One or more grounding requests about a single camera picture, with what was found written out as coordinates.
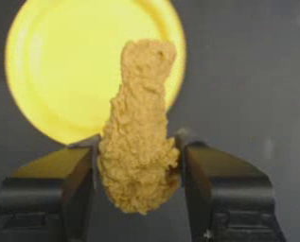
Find brown toy chicken wing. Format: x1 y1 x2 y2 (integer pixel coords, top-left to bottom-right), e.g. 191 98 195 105
97 38 183 216

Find yellow round plate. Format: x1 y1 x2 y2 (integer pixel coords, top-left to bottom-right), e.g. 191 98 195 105
5 0 188 147

